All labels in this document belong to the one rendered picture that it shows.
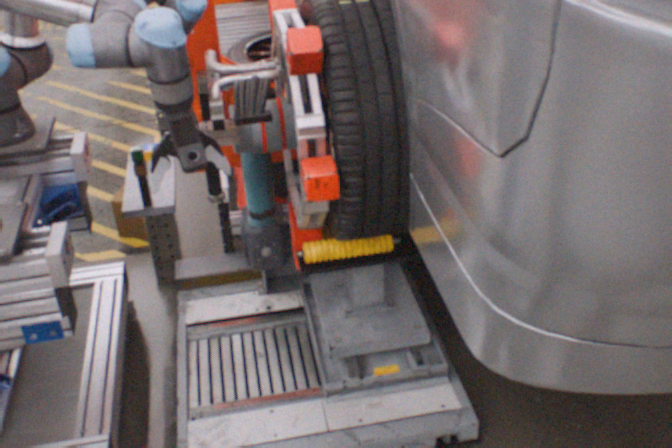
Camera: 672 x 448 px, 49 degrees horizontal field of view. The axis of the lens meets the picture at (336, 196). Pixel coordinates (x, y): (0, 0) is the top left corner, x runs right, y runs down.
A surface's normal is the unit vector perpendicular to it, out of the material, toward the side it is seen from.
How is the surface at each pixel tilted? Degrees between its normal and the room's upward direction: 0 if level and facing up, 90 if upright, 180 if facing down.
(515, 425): 0
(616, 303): 104
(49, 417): 0
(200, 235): 0
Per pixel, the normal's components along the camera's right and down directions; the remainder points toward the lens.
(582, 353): -0.25, 0.67
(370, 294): 0.18, 0.50
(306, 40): 0.07, -0.41
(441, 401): -0.04, -0.86
